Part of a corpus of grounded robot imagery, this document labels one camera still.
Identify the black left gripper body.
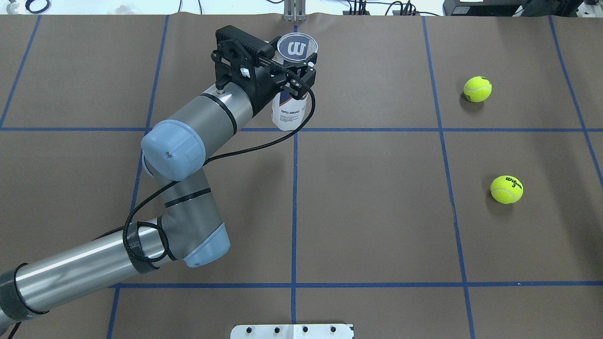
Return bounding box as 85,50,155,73
245,60,289,116

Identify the clear tennis ball can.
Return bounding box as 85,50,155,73
271,32,318,131

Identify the yellow tennis ball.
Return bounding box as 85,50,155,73
489,175,524,204
463,76,492,103

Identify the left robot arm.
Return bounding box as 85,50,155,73
1,39,318,336

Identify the black braided left cable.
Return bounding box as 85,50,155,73
7,61,316,339

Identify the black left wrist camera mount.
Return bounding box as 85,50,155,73
211,25,280,92

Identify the aluminium frame post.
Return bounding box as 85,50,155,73
284,0,307,23

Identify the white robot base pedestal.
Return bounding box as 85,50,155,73
230,323,355,339

